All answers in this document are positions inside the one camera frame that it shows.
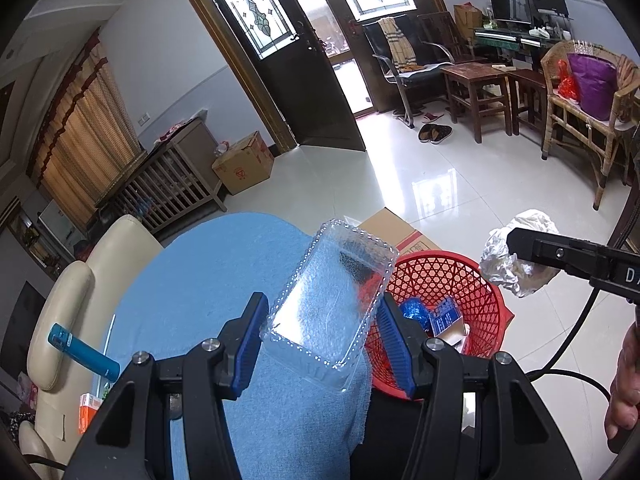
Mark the red mesh basket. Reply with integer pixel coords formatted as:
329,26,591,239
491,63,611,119
367,251,515,401

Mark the wooden crib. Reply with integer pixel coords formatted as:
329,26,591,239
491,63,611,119
95,117,229,234

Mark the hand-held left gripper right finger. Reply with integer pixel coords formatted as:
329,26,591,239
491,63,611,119
376,294,581,480

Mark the black television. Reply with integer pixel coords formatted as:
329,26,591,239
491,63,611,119
7,280,47,382

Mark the person's right hand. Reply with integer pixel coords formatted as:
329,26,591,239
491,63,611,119
604,322,640,442

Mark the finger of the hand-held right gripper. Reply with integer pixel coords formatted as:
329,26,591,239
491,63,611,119
506,227,613,278

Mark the black metal frame chair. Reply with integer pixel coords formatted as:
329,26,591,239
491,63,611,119
362,13,489,129

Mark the cardboard box with red tape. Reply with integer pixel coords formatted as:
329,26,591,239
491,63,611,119
357,206,444,266

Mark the clear plastic tray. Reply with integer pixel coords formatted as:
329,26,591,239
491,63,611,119
259,218,400,392

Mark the thick black cable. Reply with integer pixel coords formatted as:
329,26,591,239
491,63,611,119
525,287,614,402

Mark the brown cardboard box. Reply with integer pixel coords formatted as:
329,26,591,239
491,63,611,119
212,131,275,196

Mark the blue plastic bag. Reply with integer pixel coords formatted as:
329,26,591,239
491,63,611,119
398,297,436,334

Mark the blue cardboard box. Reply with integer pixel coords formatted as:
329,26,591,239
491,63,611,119
428,296,467,337

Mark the wooden stool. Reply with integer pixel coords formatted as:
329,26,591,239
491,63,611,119
440,62,514,144

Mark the rattan chair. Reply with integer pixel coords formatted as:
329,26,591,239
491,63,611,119
541,39,640,211

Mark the teal thermos bottle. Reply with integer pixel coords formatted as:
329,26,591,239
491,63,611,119
47,324,121,381

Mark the blue tablecloth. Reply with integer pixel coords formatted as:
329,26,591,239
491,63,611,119
102,212,374,480

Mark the cream leather sofa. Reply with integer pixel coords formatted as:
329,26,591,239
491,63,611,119
19,214,164,480

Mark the plaid scarf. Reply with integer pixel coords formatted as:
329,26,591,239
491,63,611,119
377,16,417,74

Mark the dark wooden chair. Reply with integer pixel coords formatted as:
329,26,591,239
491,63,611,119
417,11,477,64

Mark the brown paper bag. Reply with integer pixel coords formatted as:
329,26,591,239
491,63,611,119
453,3,477,41

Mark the purple bag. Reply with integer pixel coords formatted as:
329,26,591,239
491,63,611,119
567,53,619,121

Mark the tan curtain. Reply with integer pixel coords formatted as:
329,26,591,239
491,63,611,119
30,30,144,207

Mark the large orange white box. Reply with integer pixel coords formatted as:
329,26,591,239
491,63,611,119
77,392,104,436

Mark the long white stick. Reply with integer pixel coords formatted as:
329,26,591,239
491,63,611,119
101,313,117,362

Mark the dark wooden door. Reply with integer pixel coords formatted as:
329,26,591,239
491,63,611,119
206,0,367,152

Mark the green glass desk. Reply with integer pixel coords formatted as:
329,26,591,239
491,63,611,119
472,27,577,69

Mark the white refrigerator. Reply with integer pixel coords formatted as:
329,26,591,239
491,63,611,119
39,200,77,242

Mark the dark wooden side table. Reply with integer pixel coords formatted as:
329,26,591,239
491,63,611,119
507,68,551,137

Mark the small red plastic bag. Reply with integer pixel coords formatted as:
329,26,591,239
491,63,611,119
556,59,581,104

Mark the red patterned cloth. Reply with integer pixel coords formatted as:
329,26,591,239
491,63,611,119
154,120,197,144

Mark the computer monitor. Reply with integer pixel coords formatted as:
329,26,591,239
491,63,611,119
488,0,534,24
528,0,570,19

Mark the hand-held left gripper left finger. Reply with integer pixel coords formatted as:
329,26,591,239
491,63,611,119
62,291,270,480

